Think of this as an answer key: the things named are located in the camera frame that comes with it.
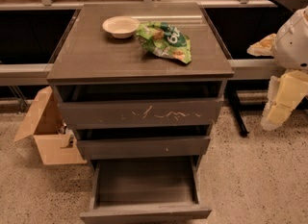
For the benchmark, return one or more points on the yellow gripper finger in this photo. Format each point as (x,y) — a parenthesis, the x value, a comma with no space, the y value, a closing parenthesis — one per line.
(284,95)
(262,47)

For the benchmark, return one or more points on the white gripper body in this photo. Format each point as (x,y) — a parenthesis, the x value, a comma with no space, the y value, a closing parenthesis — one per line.
(294,46)

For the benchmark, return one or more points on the grey bottom drawer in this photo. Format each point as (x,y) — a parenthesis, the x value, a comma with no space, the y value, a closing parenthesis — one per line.
(133,191)

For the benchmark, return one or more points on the grey drawer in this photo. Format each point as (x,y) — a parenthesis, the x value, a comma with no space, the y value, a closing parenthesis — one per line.
(143,142)
(140,105)
(133,191)

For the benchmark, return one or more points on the grey wooden drawer cabinet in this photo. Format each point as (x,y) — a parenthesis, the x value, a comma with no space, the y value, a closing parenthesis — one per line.
(91,56)

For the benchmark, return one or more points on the grey top drawer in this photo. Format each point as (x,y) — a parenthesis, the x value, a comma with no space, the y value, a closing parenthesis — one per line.
(140,105)

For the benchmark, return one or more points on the grey middle drawer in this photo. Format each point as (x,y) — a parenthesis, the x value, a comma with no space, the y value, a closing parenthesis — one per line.
(143,142)

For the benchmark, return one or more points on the green chip bag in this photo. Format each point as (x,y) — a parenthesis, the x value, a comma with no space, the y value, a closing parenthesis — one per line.
(164,41)

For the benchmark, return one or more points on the white bowl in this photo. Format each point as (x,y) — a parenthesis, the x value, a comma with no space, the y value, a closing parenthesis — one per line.
(121,26)

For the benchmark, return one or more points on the open cardboard box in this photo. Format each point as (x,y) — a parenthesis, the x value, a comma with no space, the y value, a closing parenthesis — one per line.
(44,123)

